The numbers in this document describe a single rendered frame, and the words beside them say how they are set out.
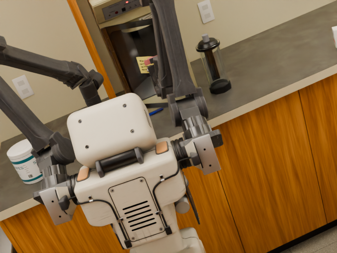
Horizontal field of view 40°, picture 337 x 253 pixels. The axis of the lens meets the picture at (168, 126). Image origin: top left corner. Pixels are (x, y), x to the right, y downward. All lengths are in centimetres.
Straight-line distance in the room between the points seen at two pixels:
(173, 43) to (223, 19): 129
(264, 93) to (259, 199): 53
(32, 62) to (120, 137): 48
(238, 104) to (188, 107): 66
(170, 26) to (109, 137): 37
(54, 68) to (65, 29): 84
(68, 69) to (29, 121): 33
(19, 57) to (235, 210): 123
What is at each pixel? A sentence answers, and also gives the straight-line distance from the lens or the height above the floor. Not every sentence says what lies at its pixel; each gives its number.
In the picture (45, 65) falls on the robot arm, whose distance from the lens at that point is 158.
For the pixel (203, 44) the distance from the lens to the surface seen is 202.
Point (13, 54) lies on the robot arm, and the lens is 151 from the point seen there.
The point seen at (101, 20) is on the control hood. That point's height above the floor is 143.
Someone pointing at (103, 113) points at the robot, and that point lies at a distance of 122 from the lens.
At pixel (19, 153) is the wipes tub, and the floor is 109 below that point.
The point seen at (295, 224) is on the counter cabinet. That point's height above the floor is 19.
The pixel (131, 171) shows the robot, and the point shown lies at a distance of 119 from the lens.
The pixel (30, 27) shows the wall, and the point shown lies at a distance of 243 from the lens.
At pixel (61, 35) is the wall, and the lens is 244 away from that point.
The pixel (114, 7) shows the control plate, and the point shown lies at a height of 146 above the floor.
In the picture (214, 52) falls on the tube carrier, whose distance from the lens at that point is 203.
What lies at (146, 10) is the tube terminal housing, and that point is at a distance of 203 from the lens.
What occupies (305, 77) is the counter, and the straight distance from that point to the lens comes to 205.
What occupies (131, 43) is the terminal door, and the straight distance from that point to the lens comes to 194.
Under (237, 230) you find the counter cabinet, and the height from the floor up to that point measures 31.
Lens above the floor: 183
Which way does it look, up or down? 27 degrees down
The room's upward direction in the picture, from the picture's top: 21 degrees counter-clockwise
